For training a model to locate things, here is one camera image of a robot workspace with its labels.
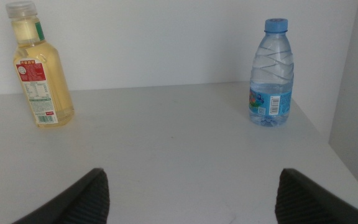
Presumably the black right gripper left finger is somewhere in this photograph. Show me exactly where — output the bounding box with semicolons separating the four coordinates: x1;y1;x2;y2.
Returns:
11;167;111;224

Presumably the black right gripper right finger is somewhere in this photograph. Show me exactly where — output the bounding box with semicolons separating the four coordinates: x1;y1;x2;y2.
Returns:
274;168;358;224

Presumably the clear water bottle blue cap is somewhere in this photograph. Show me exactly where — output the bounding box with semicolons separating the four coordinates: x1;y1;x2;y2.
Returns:
249;17;295;128

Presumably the yellow tea bottle red label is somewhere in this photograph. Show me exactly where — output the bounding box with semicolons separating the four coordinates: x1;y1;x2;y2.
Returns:
5;0;75;128

